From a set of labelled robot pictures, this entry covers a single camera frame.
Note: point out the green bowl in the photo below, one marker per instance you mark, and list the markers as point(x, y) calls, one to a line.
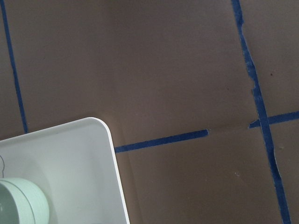
point(22, 202)

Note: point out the cream bear serving tray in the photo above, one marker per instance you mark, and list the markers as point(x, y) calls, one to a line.
point(75, 166)

